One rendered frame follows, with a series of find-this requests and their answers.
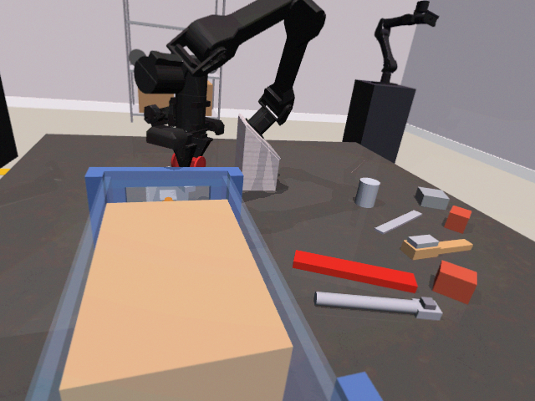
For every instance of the red long bar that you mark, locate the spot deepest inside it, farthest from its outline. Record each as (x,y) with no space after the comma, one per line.
(355,271)

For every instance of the orange-red rectangular block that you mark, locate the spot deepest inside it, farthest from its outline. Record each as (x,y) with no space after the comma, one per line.
(457,219)
(455,281)

